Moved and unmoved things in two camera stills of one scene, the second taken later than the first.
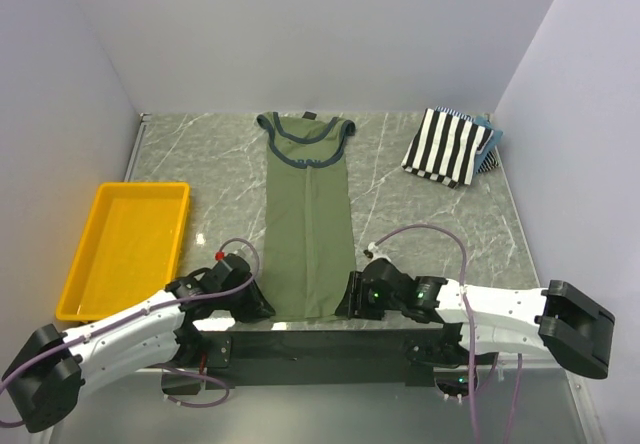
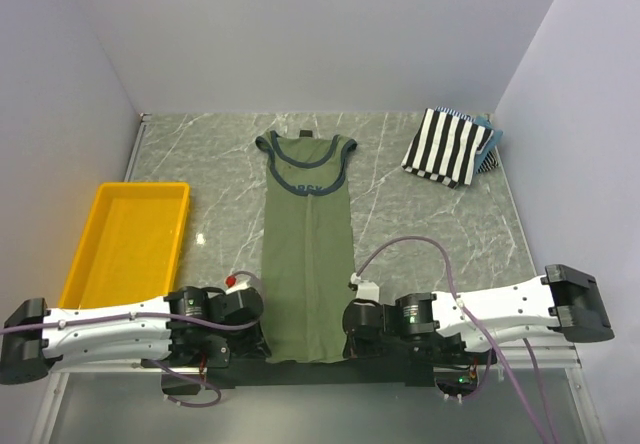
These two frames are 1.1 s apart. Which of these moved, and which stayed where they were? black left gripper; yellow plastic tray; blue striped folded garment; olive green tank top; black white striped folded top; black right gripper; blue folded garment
Moved: olive green tank top; black right gripper; black left gripper
Stayed: black white striped folded top; blue striped folded garment; blue folded garment; yellow plastic tray
